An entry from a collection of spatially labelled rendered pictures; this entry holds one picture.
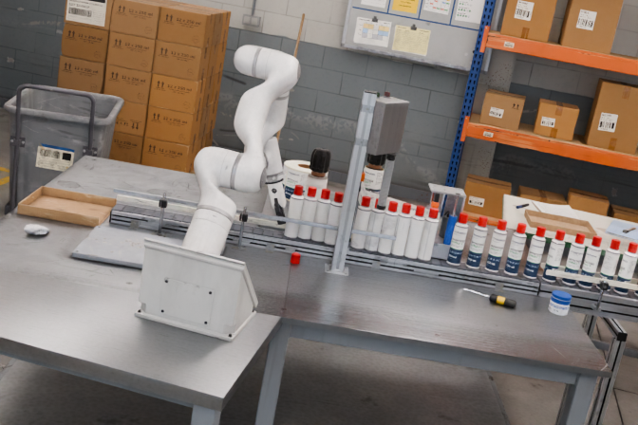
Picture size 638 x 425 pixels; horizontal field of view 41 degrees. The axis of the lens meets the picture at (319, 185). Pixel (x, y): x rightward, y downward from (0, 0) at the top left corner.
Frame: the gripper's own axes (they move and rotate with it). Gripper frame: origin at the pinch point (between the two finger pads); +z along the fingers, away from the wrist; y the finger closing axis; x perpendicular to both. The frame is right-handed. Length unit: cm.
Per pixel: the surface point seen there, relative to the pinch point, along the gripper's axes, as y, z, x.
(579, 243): -2, 28, -110
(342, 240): -15.8, 7.3, -22.2
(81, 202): 12, -17, 78
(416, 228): -3, 11, -50
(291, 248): -5.5, 10.4, -2.5
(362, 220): -2.5, 5.1, -30.3
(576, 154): 327, 81, -194
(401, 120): -8, -31, -50
